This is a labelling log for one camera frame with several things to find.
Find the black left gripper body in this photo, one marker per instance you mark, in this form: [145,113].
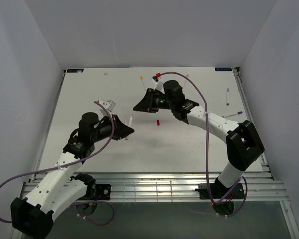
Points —
[104,131]

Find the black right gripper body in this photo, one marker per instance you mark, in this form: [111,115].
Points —
[160,102]

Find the red white marker body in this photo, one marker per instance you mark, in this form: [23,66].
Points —
[126,123]

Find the orange capped white marker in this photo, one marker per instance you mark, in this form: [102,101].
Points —
[130,121]

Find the yellow capped white marker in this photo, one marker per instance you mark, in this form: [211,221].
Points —
[143,83]

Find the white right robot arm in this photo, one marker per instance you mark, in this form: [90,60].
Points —
[242,140]

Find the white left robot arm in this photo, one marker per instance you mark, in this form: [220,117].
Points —
[35,213]

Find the thin purple tipped pen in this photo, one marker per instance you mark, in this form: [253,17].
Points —
[232,115]

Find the purple capped white marker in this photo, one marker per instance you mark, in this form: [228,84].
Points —
[227,96]

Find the right blue table sticker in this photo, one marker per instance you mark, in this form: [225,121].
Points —
[223,69]

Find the blue table sticker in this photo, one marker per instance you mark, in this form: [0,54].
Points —
[79,70]
[223,69]

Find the left blue table sticker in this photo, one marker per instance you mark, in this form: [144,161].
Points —
[79,70]

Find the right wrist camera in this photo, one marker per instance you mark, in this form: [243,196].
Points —
[158,84]

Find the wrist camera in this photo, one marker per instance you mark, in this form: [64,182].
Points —
[158,84]
[109,105]

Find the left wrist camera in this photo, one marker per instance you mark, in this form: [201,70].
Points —
[109,105]

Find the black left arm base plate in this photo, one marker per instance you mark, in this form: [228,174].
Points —
[99,192]

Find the aluminium front rail frame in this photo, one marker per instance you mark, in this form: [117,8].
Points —
[180,187]

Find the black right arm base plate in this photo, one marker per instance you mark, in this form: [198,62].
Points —
[218,192]

